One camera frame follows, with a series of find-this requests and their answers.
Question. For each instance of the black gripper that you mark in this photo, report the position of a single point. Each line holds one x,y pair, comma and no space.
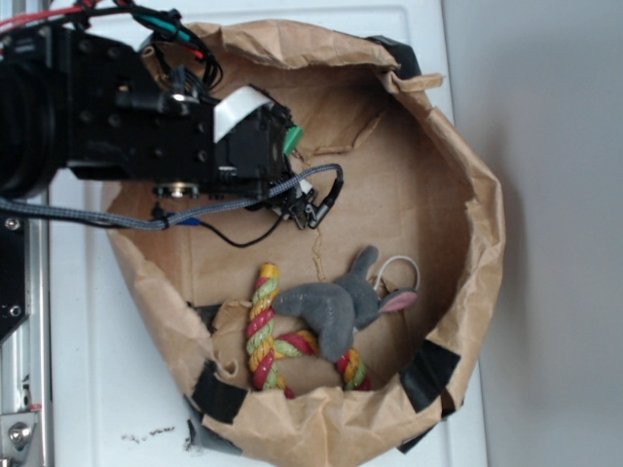
248,136

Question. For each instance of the green rectangular block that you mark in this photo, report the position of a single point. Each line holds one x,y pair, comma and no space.
292,138

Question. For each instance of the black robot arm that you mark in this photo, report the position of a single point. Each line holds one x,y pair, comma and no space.
88,104

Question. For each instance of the grey plush mouse toy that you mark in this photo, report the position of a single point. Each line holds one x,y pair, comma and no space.
335,311

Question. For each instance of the brown paper-lined bin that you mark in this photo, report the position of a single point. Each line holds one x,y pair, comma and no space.
413,187

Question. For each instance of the black mounting plate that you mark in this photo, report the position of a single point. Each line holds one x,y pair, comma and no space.
12,275

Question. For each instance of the white tray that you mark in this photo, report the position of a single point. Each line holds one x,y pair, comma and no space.
114,400

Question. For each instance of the red yellow green rope toy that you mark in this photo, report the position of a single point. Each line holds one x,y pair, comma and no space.
262,347

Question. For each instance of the aluminium frame rail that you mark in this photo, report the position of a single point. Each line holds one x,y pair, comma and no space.
25,361

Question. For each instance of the silver corner bracket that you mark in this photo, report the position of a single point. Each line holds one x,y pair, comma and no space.
21,439

